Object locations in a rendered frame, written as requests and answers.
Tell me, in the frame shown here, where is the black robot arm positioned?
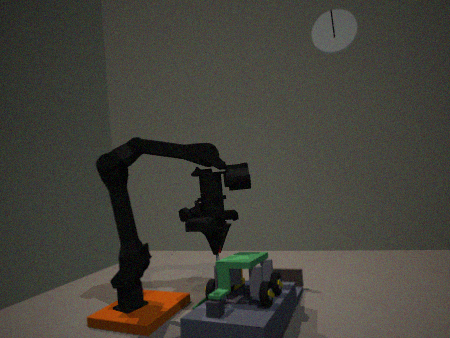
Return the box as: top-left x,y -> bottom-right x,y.
97,137 -> 251,314

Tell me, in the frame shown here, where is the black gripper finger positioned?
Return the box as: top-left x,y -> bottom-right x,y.
201,227 -> 223,255
219,223 -> 231,251

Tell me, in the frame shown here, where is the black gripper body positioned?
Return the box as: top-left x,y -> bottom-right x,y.
185,192 -> 238,232

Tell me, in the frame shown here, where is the green tray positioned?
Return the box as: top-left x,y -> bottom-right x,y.
192,296 -> 207,309

